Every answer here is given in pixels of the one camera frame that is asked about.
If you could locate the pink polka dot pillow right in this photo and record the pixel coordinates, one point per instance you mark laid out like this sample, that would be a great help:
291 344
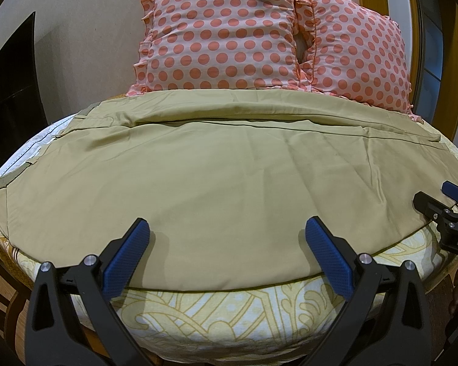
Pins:
355 53

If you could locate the pink polka dot pillow left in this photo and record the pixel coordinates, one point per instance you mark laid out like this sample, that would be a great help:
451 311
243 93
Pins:
218 44

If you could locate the cream yellow patterned bedsheet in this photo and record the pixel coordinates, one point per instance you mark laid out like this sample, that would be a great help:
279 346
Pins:
261 326

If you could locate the pink polka dot pillow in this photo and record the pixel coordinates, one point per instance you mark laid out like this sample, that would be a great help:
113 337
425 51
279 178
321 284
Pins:
218 44
355 53

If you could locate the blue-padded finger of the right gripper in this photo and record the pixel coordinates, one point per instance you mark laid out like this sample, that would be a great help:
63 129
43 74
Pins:
450 189

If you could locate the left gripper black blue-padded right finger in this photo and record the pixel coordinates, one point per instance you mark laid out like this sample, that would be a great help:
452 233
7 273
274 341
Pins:
385 317

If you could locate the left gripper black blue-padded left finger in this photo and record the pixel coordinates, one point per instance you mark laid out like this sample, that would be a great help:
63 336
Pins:
54 334

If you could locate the khaki tan pants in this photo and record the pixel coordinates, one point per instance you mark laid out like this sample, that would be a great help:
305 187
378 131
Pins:
226 179

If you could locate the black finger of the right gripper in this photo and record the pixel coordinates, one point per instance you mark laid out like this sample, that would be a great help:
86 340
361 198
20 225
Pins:
431 208

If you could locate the wooden door frame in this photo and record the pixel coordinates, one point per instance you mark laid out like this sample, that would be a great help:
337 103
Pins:
430 28

